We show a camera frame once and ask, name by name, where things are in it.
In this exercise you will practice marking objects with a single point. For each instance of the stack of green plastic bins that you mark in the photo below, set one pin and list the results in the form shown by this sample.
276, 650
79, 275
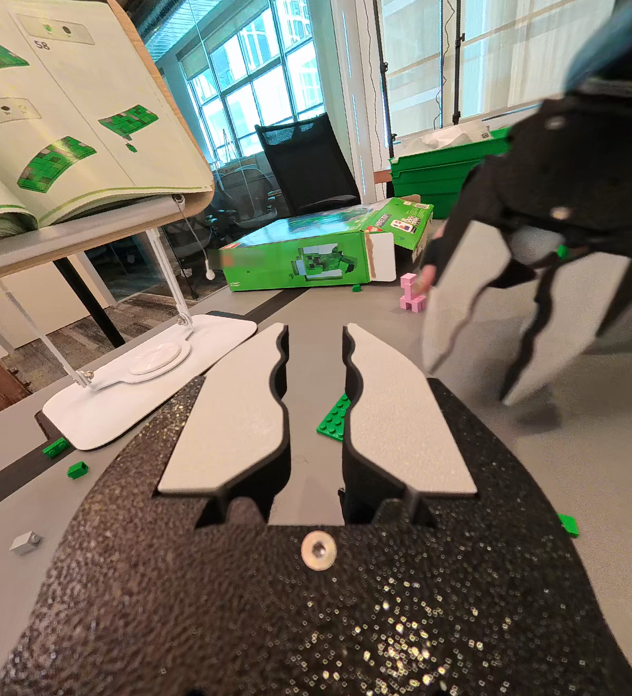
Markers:
430, 174

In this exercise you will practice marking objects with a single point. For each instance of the small grey brick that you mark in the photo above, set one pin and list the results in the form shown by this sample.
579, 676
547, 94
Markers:
25, 544

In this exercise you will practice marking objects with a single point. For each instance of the white book stand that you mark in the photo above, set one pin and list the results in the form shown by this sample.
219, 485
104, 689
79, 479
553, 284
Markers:
131, 375

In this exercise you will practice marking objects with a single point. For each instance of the person's right hand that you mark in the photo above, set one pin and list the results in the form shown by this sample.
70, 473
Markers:
430, 276

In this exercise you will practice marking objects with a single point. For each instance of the white plastic bag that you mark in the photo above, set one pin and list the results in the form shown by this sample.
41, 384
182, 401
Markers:
446, 138

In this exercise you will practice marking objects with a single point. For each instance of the green cardboard toy box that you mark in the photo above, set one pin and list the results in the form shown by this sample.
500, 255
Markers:
272, 255

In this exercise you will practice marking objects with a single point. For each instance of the brick building instruction booklet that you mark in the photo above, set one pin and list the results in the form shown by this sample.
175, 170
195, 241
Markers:
76, 109

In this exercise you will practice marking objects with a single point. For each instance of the black mesh office chair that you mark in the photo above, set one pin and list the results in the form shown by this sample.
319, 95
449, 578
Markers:
305, 163

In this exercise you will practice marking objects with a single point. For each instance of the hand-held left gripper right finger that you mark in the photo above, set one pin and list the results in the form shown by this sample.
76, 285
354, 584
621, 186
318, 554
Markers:
403, 424

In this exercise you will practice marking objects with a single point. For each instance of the black metal leg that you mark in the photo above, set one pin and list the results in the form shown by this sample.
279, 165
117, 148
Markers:
90, 302

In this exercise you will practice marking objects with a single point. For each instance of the black tripod stand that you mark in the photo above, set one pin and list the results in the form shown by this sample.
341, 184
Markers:
456, 60
384, 81

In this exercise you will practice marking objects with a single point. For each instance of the dark office chair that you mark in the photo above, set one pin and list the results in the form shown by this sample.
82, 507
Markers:
239, 201

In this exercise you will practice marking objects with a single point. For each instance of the pink brick figure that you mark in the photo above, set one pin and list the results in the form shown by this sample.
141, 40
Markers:
412, 296

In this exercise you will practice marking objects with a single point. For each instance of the glass window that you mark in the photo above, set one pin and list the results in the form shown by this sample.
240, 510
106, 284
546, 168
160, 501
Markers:
256, 65

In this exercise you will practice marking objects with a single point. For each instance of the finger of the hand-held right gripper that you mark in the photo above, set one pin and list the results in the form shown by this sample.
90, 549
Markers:
571, 326
457, 304

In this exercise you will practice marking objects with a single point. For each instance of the green studded brick plate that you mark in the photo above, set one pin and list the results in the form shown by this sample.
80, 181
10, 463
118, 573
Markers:
335, 418

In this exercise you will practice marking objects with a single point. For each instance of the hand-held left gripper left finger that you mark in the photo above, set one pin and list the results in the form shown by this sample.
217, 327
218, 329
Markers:
223, 424

